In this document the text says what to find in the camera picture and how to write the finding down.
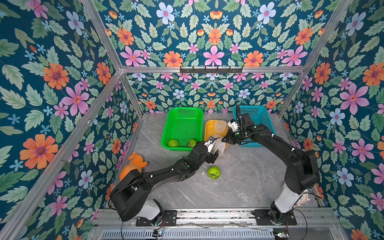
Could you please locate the yellow plastic tub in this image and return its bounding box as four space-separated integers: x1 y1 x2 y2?
204 120 228 141

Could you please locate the aluminium front rail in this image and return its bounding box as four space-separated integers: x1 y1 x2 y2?
88 208 348 240

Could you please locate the teal plastic basket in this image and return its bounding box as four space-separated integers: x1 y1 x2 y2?
232 106 276 148

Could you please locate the pink round clock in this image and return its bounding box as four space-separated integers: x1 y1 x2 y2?
295 192 310 207

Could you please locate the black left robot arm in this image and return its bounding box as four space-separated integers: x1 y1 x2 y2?
110 137 219 226

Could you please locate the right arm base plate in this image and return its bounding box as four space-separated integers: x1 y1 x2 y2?
251 209 297 226

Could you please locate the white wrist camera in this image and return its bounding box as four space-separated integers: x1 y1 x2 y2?
204 136 219 153
228 119 239 132

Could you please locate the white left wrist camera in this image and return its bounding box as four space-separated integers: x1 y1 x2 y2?
204 136 219 153

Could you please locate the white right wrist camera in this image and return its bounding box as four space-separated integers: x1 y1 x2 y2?
228 119 239 132

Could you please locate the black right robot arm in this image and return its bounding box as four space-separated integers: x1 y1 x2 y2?
223 114 320 221

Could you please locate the green plastic basket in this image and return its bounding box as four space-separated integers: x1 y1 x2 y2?
161 107 204 152

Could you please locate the green custard apple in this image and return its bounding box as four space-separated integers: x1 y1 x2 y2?
167 139 179 148
187 139 197 148
207 167 221 180

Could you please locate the orange plush toy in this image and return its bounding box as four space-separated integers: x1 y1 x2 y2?
119 152 148 181

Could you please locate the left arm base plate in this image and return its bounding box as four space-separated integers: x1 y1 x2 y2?
136 210 178 227

